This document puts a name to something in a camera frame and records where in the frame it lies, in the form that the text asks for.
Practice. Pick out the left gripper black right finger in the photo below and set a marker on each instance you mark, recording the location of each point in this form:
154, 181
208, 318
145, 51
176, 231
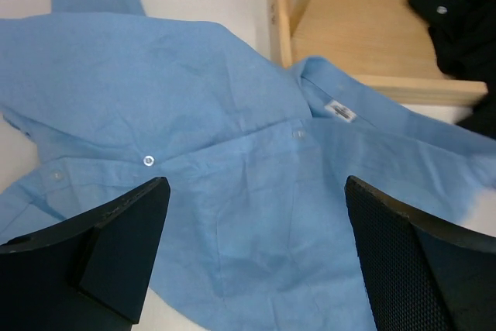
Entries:
420, 271

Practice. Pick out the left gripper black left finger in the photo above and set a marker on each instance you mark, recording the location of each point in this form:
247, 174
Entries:
89, 272

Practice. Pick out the light blue button shirt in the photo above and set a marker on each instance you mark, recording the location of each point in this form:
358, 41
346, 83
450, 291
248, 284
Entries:
257, 235

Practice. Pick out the black button shirt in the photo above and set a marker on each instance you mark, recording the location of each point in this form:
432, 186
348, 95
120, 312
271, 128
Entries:
463, 36

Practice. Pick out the wooden clothes rack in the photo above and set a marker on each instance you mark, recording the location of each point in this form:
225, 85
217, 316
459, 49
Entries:
381, 43

